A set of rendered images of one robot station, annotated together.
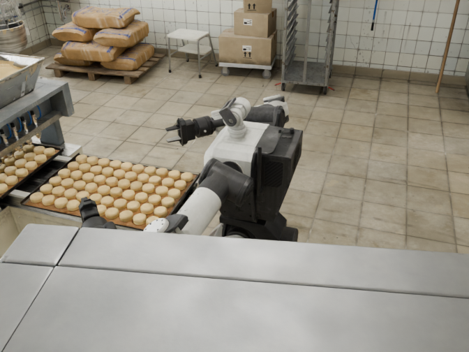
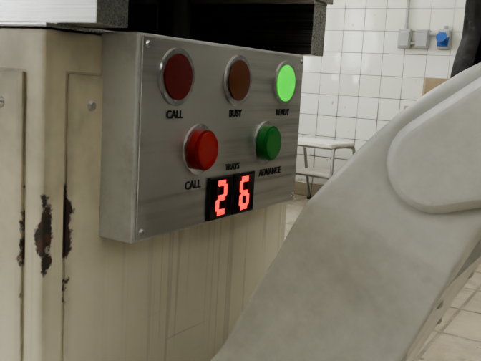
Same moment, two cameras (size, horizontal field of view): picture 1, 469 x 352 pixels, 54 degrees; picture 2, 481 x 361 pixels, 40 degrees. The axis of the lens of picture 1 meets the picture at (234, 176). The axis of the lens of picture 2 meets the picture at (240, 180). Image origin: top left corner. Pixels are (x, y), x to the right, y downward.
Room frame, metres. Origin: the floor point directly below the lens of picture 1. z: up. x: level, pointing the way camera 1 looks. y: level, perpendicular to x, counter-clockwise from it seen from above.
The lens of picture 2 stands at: (0.93, 0.09, 0.81)
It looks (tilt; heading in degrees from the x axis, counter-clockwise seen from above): 9 degrees down; 12
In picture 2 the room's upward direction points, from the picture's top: 3 degrees clockwise
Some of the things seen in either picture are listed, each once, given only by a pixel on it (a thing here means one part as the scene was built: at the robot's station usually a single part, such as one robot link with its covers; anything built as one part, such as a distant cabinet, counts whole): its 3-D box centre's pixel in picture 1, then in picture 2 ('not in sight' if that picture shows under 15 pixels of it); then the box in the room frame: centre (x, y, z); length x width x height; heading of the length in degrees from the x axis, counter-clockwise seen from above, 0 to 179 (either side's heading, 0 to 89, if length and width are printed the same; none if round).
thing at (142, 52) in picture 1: (129, 55); not in sight; (5.37, 1.23, 0.19); 0.72 x 0.42 x 0.15; 166
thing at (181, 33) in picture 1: (192, 50); (320, 173); (5.38, 0.48, 0.23); 0.45 x 0.45 x 0.46; 63
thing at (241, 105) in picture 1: (236, 115); not in sight; (1.38, -0.01, 1.30); 0.10 x 0.07 x 0.09; 162
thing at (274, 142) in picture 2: not in sight; (265, 142); (1.50, 0.19, 0.76); 0.03 x 0.02 x 0.03; 161
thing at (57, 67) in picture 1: (108, 64); not in sight; (5.44, 1.52, 0.06); 1.20 x 0.80 x 0.11; 74
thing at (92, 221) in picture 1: (93, 224); not in sight; (1.16, 0.46, 1.03); 0.12 x 0.10 x 0.13; 27
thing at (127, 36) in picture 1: (123, 32); not in sight; (5.34, 1.26, 0.47); 0.72 x 0.42 x 0.17; 167
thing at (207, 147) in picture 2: not in sight; (200, 149); (1.40, 0.22, 0.76); 0.03 x 0.02 x 0.03; 161
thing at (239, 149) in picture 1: (253, 170); not in sight; (1.36, -0.07, 1.10); 0.34 x 0.30 x 0.36; 162
